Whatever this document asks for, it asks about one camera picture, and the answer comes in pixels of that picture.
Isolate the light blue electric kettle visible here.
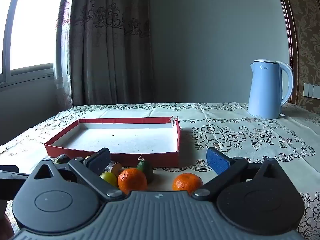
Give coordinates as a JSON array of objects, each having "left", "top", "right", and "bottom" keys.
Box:
[{"left": 247, "top": 59, "right": 294, "bottom": 119}]

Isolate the orange mandarin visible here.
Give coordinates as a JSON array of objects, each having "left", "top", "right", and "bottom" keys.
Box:
[
  {"left": 117, "top": 168, "right": 148, "bottom": 195},
  {"left": 172, "top": 173, "right": 203, "bottom": 195}
]

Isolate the dark green oval fruit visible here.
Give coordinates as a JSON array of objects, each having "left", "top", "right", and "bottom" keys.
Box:
[{"left": 136, "top": 154, "right": 154, "bottom": 183}]

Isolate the wooden wall trim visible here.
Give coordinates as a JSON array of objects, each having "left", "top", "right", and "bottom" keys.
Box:
[{"left": 274, "top": 0, "right": 300, "bottom": 105}]

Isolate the sheer embroidered curtain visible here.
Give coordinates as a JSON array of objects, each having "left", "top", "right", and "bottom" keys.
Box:
[{"left": 53, "top": 0, "right": 75, "bottom": 110}]

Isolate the white wall switch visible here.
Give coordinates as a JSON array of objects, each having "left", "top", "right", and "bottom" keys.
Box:
[{"left": 303, "top": 82, "right": 320, "bottom": 98}]

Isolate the dark sugarcane piece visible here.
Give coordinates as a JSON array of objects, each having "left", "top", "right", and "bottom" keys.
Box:
[{"left": 108, "top": 162, "right": 123, "bottom": 176}]

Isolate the dark brown lump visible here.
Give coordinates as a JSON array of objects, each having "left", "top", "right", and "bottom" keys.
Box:
[{"left": 55, "top": 153, "right": 71, "bottom": 165}]

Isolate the yellow-green round fruit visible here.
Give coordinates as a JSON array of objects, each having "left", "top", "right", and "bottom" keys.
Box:
[{"left": 99, "top": 172, "right": 118, "bottom": 188}]

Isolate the white floral tablecloth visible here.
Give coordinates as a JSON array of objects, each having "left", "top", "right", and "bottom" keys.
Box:
[{"left": 0, "top": 102, "right": 320, "bottom": 240}]

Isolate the red cardboard box lid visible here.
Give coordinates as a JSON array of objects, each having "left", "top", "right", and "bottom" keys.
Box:
[{"left": 44, "top": 116, "right": 181, "bottom": 168}]

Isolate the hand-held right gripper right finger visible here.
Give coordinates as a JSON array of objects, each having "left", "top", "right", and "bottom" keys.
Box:
[{"left": 192, "top": 147, "right": 292, "bottom": 202}]

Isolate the window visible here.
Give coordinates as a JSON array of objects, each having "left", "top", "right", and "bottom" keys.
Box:
[{"left": 0, "top": 0, "right": 75, "bottom": 88}]

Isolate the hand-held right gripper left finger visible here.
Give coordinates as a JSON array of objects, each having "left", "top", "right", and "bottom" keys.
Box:
[{"left": 26, "top": 148, "right": 126, "bottom": 203}]

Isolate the brown patterned curtain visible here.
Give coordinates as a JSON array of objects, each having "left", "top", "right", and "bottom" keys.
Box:
[{"left": 70, "top": 0, "right": 153, "bottom": 107}]

